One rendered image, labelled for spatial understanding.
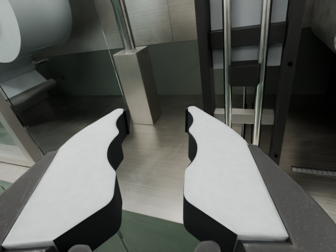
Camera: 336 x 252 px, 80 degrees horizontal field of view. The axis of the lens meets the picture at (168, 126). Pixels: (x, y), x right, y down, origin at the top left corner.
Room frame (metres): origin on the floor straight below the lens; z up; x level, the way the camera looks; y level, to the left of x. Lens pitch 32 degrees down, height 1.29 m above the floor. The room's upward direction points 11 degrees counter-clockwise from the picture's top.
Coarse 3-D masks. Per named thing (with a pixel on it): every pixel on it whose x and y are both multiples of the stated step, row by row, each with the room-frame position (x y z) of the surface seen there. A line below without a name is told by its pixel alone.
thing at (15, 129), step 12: (0, 96) 0.55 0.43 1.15; (0, 108) 0.53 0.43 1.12; (0, 120) 0.54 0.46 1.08; (12, 120) 0.54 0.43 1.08; (12, 132) 0.53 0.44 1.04; (24, 132) 0.55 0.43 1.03; (24, 144) 0.53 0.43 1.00; (0, 156) 0.60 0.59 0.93; (12, 156) 0.59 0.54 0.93; (36, 156) 0.54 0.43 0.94
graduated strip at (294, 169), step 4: (292, 168) 0.33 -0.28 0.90; (296, 168) 0.33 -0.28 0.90; (300, 168) 0.33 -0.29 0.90; (304, 168) 0.33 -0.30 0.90; (308, 168) 0.32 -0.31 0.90; (312, 168) 0.32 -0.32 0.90; (316, 168) 0.32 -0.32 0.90; (320, 168) 0.32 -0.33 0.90; (300, 172) 0.32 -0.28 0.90; (304, 172) 0.31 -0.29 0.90; (308, 172) 0.31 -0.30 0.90; (312, 172) 0.31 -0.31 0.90; (316, 172) 0.31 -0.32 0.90; (320, 172) 0.31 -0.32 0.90; (324, 172) 0.30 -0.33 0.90; (328, 172) 0.30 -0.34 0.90; (332, 172) 0.30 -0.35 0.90
